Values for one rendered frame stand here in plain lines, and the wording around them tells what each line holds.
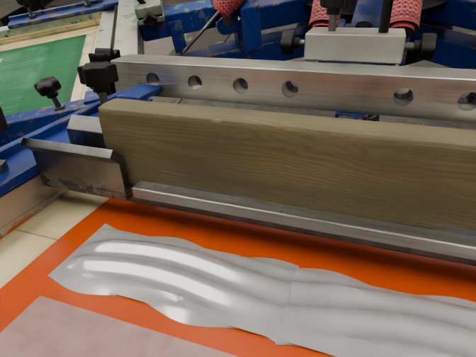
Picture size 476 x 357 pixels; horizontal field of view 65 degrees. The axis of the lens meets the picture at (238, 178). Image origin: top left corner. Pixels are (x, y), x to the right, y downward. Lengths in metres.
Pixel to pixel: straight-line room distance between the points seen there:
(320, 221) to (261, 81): 0.27
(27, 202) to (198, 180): 0.17
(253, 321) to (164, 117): 0.16
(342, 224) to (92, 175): 0.22
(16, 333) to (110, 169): 0.14
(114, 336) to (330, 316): 0.14
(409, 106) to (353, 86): 0.07
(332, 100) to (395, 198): 0.24
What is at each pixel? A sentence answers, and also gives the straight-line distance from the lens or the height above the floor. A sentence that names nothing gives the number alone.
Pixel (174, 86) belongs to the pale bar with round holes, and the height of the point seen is 1.08.
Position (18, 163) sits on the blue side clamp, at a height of 1.14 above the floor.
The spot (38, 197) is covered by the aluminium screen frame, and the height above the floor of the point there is 1.11.
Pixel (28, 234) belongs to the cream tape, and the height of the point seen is 1.10.
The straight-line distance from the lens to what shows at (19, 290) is 0.33.
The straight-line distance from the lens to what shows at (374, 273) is 0.30.
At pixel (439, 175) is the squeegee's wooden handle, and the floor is 1.17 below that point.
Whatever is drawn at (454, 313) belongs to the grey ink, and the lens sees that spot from 0.29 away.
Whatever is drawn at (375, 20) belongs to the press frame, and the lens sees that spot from 0.85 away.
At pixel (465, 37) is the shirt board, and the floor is 0.93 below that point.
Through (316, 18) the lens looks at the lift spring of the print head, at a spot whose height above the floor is 1.09.
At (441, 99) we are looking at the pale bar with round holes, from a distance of 0.50.
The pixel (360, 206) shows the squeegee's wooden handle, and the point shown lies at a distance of 0.28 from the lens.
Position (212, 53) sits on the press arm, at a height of 0.93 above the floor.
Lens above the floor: 1.35
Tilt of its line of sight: 44 degrees down
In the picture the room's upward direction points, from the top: 10 degrees counter-clockwise
